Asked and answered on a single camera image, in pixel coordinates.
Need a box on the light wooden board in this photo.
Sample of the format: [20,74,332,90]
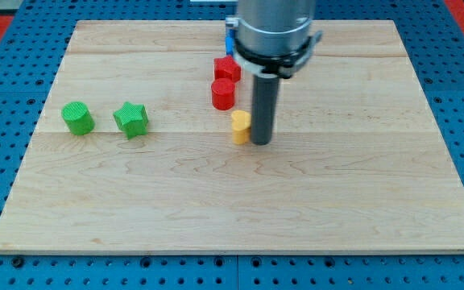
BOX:
[0,20,464,255]

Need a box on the yellow heart block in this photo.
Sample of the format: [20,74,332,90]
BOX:
[231,110,251,145]

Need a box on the red star block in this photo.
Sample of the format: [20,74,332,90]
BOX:
[213,56,242,83]

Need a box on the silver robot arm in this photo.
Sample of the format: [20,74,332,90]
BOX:
[225,0,322,79]

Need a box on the green star block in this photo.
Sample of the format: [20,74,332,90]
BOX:
[113,101,148,139]

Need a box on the green cylinder block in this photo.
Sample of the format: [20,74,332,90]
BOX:
[61,101,95,135]

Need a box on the black clamp ring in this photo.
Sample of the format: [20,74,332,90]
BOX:
[233,35,324,80]

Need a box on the red cylinder block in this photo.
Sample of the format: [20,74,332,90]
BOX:
[211,78,235,110]

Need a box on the blue block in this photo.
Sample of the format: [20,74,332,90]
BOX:
[225,36,234,56]

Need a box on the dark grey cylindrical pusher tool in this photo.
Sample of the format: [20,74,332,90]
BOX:
[251,76,280,145]

